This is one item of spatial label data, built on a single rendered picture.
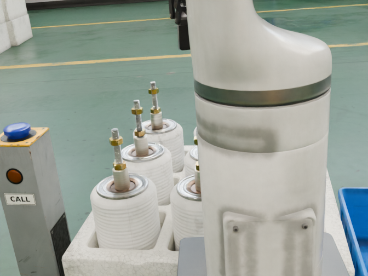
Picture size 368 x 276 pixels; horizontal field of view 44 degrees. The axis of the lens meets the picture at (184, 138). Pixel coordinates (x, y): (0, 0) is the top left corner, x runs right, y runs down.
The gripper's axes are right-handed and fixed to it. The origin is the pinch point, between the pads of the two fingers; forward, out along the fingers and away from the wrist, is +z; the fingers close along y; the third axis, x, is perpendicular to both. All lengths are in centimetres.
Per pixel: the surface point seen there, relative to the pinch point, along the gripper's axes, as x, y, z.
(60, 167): -12, -67, 42
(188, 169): -2.0, 0.1, 19.7
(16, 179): -27.3, -7.2, 18.5
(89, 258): -20.4, 6.6, 26.5
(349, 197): 30.3, 2.8, 31.8
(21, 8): 10, -321, 11
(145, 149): -6.7, -6.1, 17.3
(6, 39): -6, -289, 29
